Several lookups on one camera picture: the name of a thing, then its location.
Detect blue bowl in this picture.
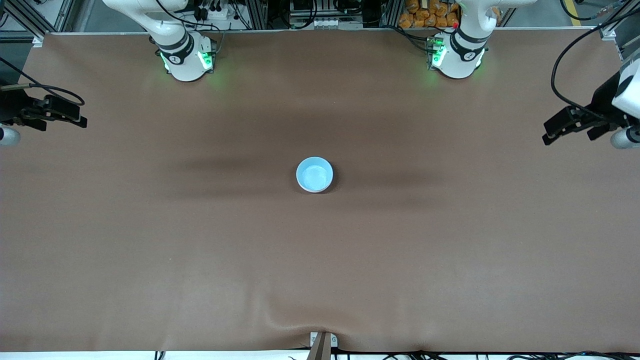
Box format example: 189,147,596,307
296,157,334,194

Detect orange snack bags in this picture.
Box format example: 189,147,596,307
398,0,461,29

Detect white power strip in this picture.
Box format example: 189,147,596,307
192,0,241,21

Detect brown table cloth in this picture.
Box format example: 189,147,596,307
0,29,640,353

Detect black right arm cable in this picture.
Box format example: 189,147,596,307
0,56,86,107

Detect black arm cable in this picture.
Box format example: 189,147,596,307
0,56,86,107
550,7,640,123

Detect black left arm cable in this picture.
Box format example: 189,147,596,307
550,7,640,123

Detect aluminium frame beam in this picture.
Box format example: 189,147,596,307
597,9,640,42
0,0,47,47

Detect aluminium frame post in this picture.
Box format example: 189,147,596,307
246,0,268,30
380,0,402,28

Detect metal clamp bracket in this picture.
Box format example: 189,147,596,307
310,331,338,348

